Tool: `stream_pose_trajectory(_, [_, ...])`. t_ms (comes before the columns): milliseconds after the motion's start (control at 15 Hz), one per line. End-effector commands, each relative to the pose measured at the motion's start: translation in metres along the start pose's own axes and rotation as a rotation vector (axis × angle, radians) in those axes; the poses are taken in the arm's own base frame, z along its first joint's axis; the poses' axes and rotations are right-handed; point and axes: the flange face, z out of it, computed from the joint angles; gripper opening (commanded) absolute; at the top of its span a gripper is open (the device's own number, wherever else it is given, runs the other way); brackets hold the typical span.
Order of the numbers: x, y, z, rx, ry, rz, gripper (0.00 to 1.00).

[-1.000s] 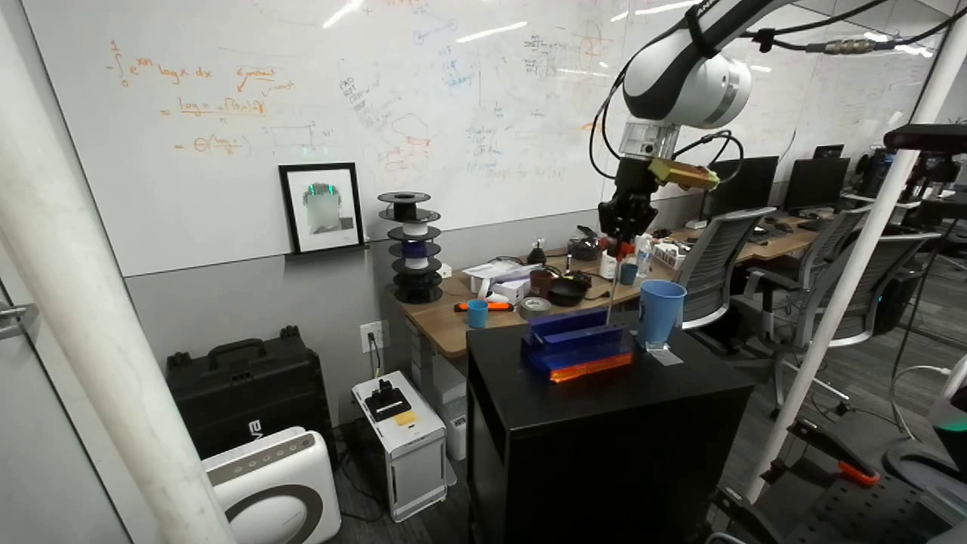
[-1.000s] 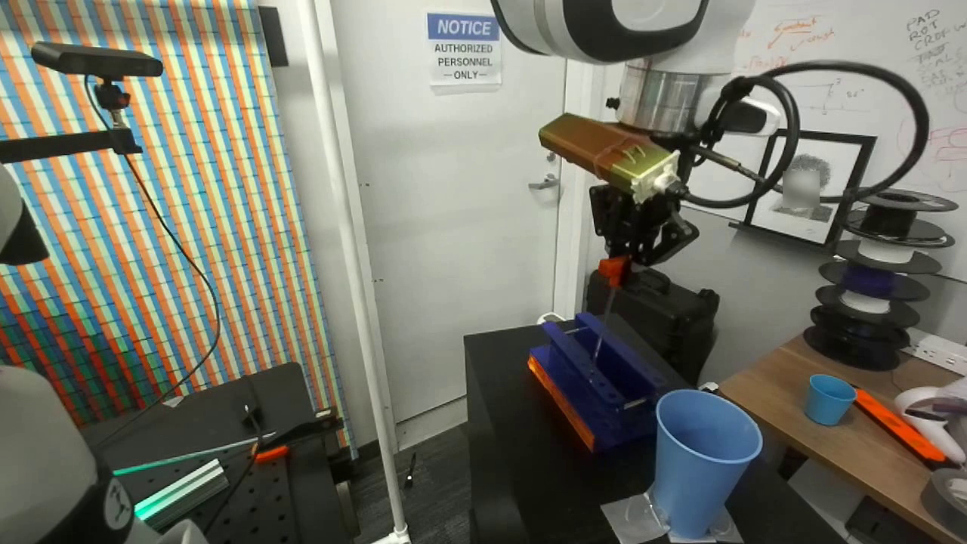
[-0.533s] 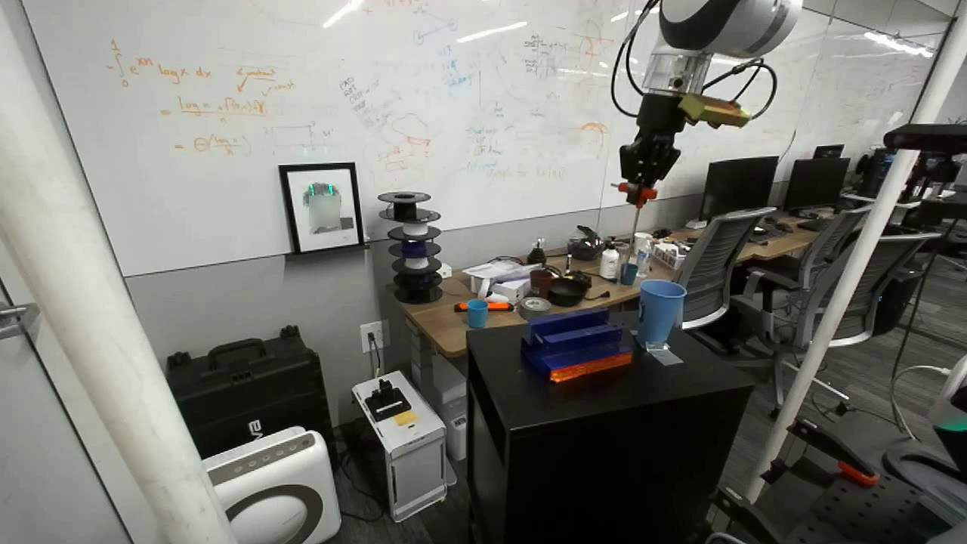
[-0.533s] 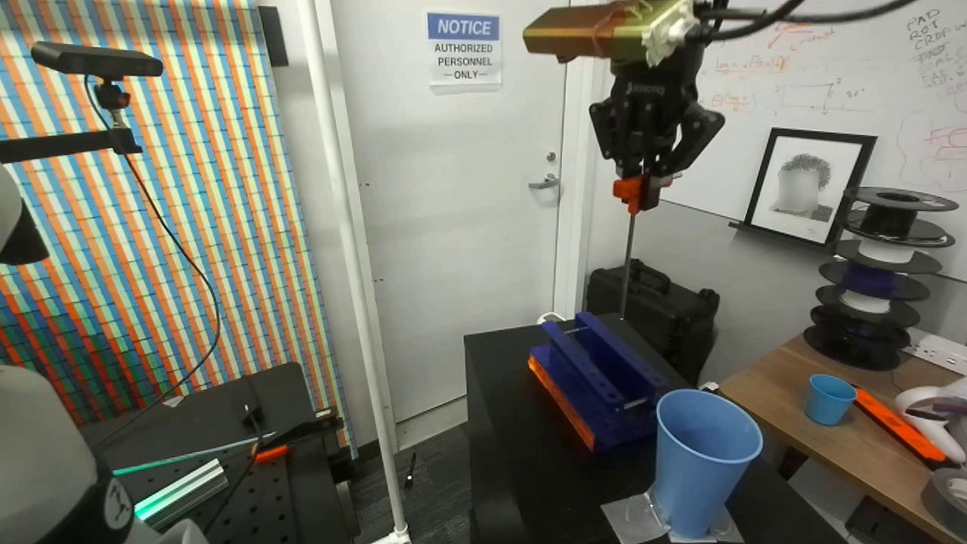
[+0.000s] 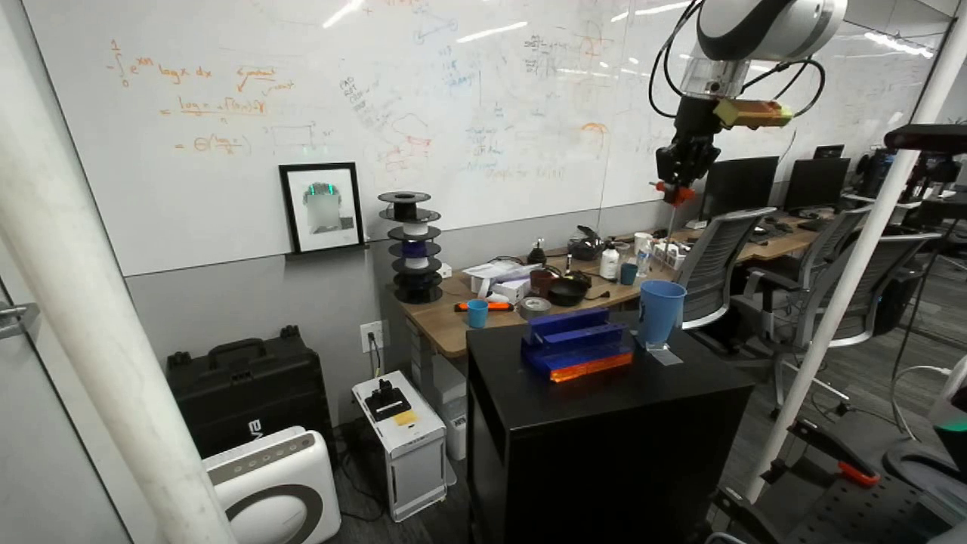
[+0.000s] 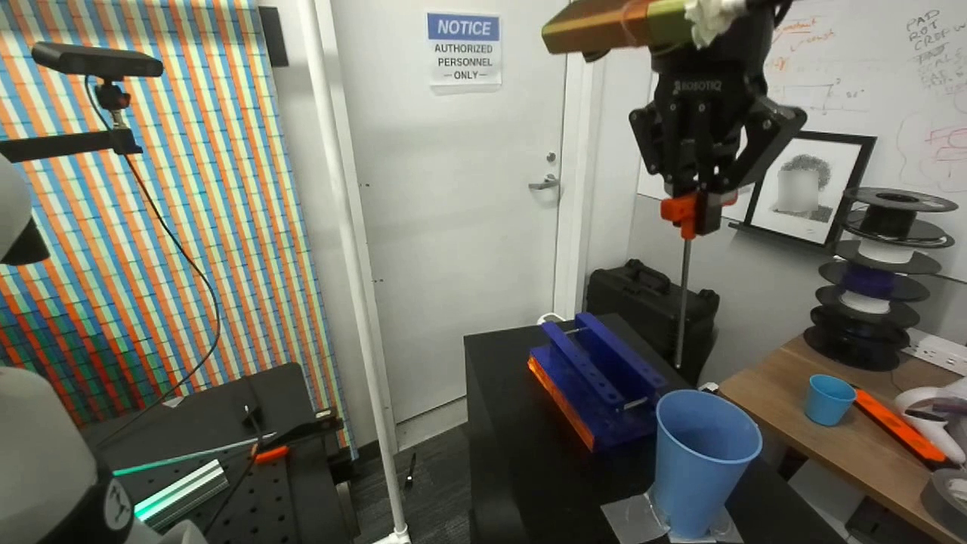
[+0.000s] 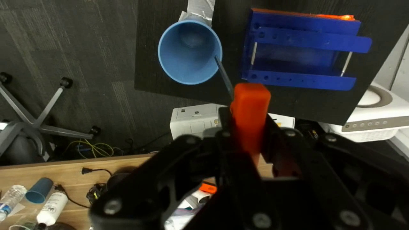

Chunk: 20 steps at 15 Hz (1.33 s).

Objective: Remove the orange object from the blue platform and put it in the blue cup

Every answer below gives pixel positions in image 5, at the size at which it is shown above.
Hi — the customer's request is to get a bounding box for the blue plastic cup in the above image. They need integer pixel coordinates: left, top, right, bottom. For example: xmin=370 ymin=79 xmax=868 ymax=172
xmin=631 ymin=279 xmax=691 ymax=353

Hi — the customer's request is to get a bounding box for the black hard case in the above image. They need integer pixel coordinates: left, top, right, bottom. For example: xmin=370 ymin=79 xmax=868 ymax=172
xmin=162 ymin=323 xmax=340 ymax=458

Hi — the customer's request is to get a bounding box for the thin white pole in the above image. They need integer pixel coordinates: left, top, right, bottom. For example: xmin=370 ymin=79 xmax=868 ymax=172
xmin=742 ymin=39 xmax=967 ymax=506

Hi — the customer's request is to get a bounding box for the black camera on pole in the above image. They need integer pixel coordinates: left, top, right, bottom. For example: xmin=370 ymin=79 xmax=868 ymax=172
xmin=883 ymin=121 xmax=967 ymax=156

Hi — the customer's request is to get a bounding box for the flat orange object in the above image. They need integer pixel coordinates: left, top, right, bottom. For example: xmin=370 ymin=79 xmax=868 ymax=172
xmin=546 ymin=348 xmax=639 ymax=386

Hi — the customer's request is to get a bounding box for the yellow wrist camera mount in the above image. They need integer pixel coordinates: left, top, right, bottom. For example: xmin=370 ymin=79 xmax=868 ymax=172
xmin=712 ymin=94 xmax=798 ymax=128

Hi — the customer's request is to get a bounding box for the white wall outlet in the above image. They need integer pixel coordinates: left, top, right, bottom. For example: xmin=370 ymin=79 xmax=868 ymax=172
xmin=358 ymin=316 xmax=390 ymax=357

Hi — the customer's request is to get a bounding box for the stack of filament spools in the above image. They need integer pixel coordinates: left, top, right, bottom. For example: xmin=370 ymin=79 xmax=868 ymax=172
xmin=375 ymin=187 xmax=447 ymax=305

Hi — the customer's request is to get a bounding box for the blue stepped platform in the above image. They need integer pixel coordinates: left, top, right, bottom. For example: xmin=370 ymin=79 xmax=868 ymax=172
xmin=518 ymin=309 xmax=639 ymax=386

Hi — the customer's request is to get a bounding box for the wooden desk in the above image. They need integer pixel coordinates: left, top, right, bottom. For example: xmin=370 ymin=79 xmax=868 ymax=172
xmin=400 ymin=214 xmax=822 ymax=365

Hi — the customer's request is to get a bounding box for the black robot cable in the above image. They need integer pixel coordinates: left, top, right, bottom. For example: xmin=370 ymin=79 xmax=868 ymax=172
xmin=644 ymin=0 xmax=832 ymax=121

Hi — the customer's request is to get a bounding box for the black cabinet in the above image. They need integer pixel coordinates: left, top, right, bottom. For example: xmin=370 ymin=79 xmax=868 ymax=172
xmin=463 ymin=323 xmax=758 ymax=544

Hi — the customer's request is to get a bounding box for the grey office chair with arms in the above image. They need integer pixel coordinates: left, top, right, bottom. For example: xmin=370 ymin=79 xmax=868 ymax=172
xmin=754 ymin=201 xmax=946 ymax=357

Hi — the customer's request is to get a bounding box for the grey mesh office chair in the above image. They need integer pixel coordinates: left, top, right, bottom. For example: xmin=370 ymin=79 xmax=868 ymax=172
xmin=670 ymin=201 xmax=779 ymax=331

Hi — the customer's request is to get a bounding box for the orange marker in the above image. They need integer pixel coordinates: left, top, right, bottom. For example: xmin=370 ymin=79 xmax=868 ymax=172
xmin=451 ymin=297 xmax=518 ymax=316

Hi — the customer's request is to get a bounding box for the white air purifier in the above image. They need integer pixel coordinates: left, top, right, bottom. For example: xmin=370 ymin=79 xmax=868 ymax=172
xmin=201 ymin=422 xmax=348 ymax=544

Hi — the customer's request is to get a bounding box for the framed portrait picture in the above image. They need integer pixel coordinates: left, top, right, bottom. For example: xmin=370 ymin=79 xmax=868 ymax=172
xmin=275 ymin=160 xmax=370 ymax=256

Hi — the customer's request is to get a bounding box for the black bowl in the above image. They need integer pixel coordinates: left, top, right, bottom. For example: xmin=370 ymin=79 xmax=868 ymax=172
xmin=540 ymin=270 xmax=594 ymax=309

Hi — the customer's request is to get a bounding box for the whiteboard with orange writing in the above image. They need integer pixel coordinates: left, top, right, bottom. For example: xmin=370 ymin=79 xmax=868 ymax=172
xmin=19 ymin=0 xmax=960 ymax=282

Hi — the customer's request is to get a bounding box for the thick white pole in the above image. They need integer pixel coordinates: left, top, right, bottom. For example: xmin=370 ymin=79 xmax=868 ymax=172
xmin=0 ymin=0 xmax=240 ymax=544

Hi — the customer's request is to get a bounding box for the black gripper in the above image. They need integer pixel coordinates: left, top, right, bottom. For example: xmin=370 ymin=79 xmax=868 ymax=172
xmin=654 ymin=94 xmax=727 ymax=212

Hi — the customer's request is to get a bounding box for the black computer monitor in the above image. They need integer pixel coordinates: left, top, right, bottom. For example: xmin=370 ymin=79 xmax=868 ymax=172
xmin=701 ymin=153 xmax=786 ymax=220
xmin=782 ymin=141 xmax=853 ymax=214

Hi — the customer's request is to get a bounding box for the orange handled floor clamp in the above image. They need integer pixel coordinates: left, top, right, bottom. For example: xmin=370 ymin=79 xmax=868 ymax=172
xmin=790 ymin=420 xmax=883 ymax=491

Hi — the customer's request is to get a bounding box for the white box with black top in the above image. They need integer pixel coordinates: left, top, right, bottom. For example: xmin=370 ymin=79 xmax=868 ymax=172
xmin=348 ymin=368 xmax=454 ymax=526

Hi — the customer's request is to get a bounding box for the small blue cup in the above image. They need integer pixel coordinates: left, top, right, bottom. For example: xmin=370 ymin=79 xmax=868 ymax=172
xmin=463 ymin=297 xmax=493 ymax=331

